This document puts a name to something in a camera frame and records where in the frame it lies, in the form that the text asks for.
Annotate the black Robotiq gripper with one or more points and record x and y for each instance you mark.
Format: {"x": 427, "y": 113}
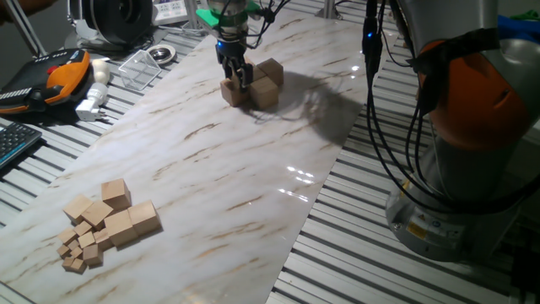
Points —
{"x": 230, "y": 50}

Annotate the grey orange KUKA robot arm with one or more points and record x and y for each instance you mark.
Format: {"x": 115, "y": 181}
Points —
{"x": 476, "y": 105}

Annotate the person left forearm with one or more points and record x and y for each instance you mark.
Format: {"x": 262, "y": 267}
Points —
{"x": 25, "y": 5}

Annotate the white power strip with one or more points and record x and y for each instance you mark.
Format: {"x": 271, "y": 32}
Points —
{"x": 169, "y": 10}

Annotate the clear plastic box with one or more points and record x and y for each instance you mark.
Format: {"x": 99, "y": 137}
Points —
{"x": 141, "y": 67}

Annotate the black filament spool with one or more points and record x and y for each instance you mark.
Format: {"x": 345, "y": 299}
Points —
{"x": 122, "y": 21}

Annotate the white egg shaped object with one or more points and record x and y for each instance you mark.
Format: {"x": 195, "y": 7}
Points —
{"x": 101, "y": 69}

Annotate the white plug adapter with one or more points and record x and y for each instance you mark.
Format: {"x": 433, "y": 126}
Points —
{"x": 95, "y": 95}

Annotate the marble pattern board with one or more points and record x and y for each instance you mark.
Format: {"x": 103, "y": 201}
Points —
{"x": 253, "y": 232}

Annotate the medium wooden cube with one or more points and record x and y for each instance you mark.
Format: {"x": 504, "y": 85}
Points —
{"x": 121, "y": 228}
{"x": 144, "y": 217}
{"x": 77, "y": 207}
{"x": 97, "y": 213}

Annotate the orange black teach pendant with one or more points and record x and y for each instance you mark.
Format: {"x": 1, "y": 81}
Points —
{"x": 63, "y": 78}

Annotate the small wooden cube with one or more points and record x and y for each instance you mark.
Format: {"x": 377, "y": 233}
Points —
{"x": 93, "y": 254}
{"x": 86, "y": 239}
{"x": 67, "y": 235}
{"x": 103, "y": 238}
{"x": 83, "y": 228}

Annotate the black computer keyboard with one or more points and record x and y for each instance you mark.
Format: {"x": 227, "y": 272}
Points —
{"x": 14, "y": 141}

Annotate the tiny wooden cube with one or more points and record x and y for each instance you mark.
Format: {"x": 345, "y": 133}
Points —
{"x": 63, "y": 251}
{"x": 77, "y": 252}
{"x": 78, "y": 265}
{"x": 73, "y": 244}
{"x": 67, "y": 263}

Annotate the blue bag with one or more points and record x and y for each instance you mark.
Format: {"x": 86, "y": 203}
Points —
{"x": 521, "y": 27}

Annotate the green cloth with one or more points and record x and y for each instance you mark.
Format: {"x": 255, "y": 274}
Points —
{"x": 527, "y": 16}

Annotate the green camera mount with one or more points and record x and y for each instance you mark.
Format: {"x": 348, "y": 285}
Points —
{"x": 206, "y": 17}

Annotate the aluminium frame post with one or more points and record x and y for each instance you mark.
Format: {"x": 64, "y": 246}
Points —
{"x": 192, "y": 12}
{"x": 23, "y": 27}
{"x": 329, "y": 8}

